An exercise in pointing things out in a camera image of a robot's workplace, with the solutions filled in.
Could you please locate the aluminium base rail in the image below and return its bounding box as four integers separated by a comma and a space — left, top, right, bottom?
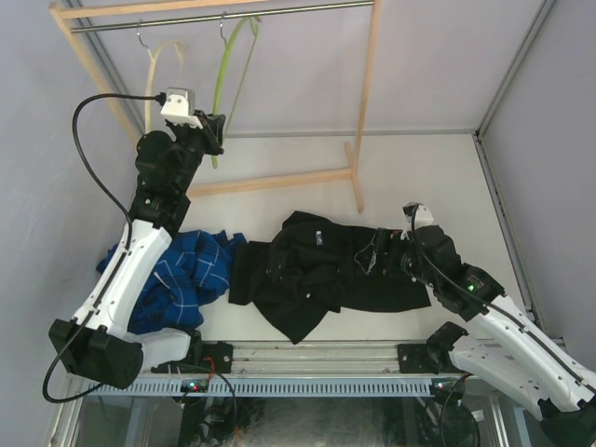
92, 338, 576, 377

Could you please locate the black mounting plate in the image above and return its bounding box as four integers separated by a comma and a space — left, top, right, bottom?
151, 342, 234, 373
397, 344, 449, 374

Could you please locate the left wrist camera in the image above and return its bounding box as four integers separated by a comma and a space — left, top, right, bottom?
160, 88, 203, 129

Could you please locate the camera cable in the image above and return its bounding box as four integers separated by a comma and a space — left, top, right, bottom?
42, 92, 169, 404
403, 207, 592, 387

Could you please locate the blue plaid shirt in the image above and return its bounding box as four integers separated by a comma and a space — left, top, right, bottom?
96, 228, 248, 335

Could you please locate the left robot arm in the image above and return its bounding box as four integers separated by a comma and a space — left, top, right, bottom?
48, 111, 225, 389

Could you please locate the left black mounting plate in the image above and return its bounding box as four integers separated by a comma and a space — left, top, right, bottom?
151, 342, 234, 373

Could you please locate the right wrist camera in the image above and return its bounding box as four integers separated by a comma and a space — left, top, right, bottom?
402, 202, 435, 231

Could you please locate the left camera cable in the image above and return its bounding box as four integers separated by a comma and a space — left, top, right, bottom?
42, 92, 169, 404

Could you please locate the cream hanger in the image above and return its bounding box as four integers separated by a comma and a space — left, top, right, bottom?
136, 19, 187, 134

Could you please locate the right camera cable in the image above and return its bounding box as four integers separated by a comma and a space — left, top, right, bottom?
403, 207, 592, 387

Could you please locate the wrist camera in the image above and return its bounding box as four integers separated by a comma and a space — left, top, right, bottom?
402, 202, 435, 231
160, 88, 203, 129

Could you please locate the wooden clothes rack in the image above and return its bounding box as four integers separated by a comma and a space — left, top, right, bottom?
48, 0, 384, 214

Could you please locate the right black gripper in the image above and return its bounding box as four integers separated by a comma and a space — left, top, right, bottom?
355, 228, 439, 290

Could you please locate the black shirt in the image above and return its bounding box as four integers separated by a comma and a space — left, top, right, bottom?
228, 211, 430, 345

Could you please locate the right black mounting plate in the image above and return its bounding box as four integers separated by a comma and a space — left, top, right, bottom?
397, 344, 449, 374

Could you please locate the grey slotted cable duct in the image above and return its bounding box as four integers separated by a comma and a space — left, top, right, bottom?
94, 377, 454, 398

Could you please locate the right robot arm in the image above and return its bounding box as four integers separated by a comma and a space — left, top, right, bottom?
355, 225, 595, 446

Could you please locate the green hanger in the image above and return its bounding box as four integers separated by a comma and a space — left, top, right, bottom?
210, 12, 262, 169

